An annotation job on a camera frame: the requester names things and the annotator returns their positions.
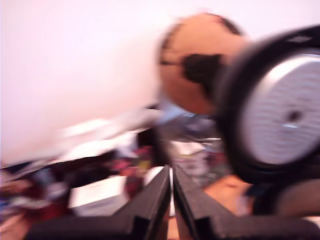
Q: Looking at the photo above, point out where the white Porlex box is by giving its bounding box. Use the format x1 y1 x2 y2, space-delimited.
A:
68 175 131 216

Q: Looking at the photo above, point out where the brown cork globe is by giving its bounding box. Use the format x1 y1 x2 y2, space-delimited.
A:
156 12 249 116

